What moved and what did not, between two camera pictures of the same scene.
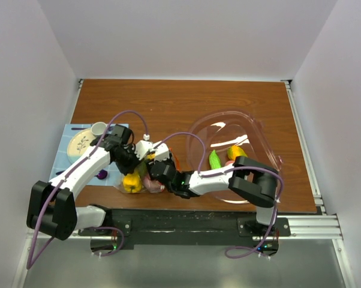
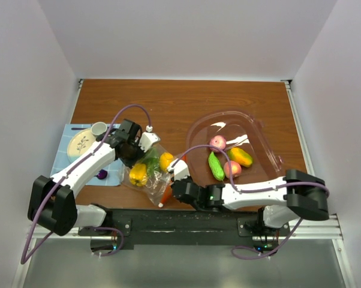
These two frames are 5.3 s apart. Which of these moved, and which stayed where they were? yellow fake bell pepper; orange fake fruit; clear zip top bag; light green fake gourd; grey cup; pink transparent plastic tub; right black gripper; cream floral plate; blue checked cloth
Moved: yellow fake bell pepper; right black gripper; clear zip top bag
Stayed: cream floral plate; light green fake gourd; pink transparent plastic tub; orange fake fruit; grey cup; blue checked cloth
